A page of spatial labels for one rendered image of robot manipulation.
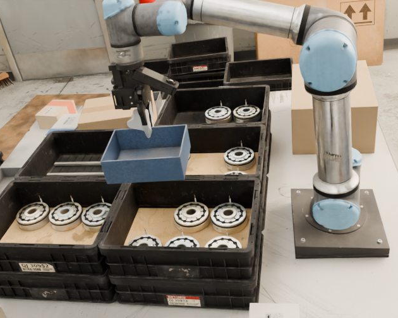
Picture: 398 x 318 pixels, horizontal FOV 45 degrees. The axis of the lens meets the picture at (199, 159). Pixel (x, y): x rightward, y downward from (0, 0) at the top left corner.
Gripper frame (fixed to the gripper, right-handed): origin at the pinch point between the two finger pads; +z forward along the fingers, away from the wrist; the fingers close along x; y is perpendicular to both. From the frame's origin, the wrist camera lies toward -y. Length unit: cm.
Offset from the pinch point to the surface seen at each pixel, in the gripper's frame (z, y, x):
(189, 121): 24, 3, -59
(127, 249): 21.6, 4.7, 22.3
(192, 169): 27.3, -3.7, -26.1
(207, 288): 34.9, -14.1, 21.7
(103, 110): 21, 40, -67
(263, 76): 48, -22, -173
